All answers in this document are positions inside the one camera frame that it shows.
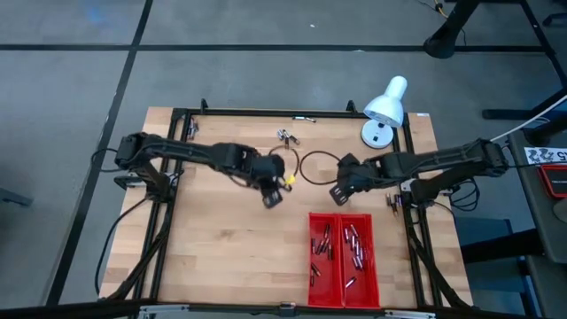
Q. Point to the paper with black marks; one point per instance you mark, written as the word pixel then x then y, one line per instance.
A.
pixel 545 155

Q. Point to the red framed device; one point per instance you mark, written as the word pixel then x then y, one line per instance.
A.
pixel 556 179

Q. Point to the black table foot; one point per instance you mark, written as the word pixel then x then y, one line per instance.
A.
pixel 509 114

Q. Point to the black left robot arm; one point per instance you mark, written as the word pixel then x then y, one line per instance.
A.
pixel 190 150

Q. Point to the white desk lamp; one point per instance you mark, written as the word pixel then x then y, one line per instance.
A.
pixel 385 106

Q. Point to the small cylindrical battery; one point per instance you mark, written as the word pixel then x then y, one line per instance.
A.
pixel 314 246

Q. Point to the black copper Duracell battery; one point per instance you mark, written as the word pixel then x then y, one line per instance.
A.
pixel 353 243

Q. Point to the black metal table frame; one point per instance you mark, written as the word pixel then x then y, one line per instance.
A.
pixel 266 112

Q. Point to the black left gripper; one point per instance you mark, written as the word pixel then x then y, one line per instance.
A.
pixel 266 170

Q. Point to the grey round object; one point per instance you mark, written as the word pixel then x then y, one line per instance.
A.
pixel 561 212

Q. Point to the grey furniture foot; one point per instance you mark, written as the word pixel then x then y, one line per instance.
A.
pixel 13 197

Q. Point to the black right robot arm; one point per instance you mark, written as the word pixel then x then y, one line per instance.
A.
pixel 443 157

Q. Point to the red plastic bin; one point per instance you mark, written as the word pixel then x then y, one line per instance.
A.
pixel 370 292
pixel 330 292

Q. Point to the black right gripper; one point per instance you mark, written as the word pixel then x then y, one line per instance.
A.
pixel 363 175

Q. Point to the black desk leg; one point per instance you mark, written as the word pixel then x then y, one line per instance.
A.
pixel 447 35

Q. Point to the grey side table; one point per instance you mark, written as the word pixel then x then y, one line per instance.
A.
pixel 531 199

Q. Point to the silver metal bracket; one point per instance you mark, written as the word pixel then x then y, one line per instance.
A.
pixel 409 314
pixel 164 310

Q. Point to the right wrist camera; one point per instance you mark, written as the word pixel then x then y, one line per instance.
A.
pixel 348 161

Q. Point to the black chair base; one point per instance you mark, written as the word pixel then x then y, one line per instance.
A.
pixel 556 20

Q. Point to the silver Energizer battery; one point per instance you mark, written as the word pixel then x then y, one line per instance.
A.
pixel 357 249

